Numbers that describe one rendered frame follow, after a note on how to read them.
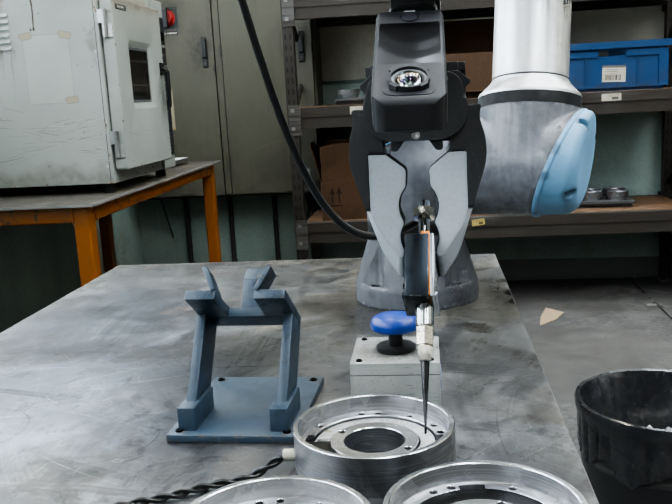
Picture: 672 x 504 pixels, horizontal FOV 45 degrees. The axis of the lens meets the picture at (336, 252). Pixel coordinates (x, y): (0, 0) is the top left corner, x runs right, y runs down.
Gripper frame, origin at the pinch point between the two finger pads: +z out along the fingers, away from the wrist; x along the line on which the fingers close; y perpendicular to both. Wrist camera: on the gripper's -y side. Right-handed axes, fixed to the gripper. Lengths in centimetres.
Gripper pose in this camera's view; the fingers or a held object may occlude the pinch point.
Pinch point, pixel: (421, 260)
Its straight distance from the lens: 59.0
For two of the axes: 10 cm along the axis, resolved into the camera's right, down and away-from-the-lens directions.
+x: -9.9, 0.3, 1.6
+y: 1.5, -2.0, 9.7
